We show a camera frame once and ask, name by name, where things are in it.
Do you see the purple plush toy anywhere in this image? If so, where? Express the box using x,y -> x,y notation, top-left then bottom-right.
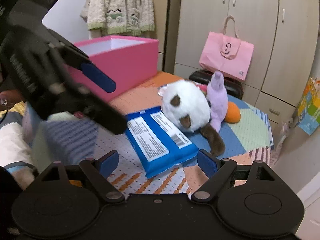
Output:
206,70 -> 228,133

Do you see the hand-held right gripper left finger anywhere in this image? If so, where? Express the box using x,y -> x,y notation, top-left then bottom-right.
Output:
37,150 -> 125,204

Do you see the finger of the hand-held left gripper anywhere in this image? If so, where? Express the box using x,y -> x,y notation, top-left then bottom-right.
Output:
48,29 -> 117,93
53,52 -> 128,135

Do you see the blue striped cloth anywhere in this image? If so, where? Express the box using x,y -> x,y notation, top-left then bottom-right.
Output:
32,112 -> 100,165

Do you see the orange plush toy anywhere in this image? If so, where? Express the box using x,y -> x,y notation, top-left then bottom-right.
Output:
225,102 -> 241,123

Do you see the cream knitted cardigan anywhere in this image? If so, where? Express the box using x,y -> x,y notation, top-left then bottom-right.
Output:
80,0 -> 155,37

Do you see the pink cardboard box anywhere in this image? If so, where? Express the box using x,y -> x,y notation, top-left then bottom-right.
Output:
66,35 -> 160,103

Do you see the beige wardrobe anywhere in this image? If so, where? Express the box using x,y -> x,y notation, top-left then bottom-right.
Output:
175,0 -> 319,125

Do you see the pink paper bag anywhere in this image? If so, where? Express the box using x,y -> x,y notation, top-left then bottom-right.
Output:
199,15 -> 255,81

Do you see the colourful patchwork blanket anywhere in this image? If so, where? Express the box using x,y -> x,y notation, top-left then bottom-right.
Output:
0,71 -> 274,195

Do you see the colourful gift bag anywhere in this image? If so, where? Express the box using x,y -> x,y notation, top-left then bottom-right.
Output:
295,77 -> 320,135

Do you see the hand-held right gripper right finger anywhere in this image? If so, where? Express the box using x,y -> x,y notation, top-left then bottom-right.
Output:
191,149 -> 278,203

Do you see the black case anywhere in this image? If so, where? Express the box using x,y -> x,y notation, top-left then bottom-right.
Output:
189,70 -> 243,99

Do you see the blue wipes packet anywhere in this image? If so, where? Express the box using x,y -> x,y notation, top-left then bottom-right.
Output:
124,106 -> 199,179

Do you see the white and brown plush toy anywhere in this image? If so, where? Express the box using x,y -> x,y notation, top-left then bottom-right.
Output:
160,79 -> 226,157

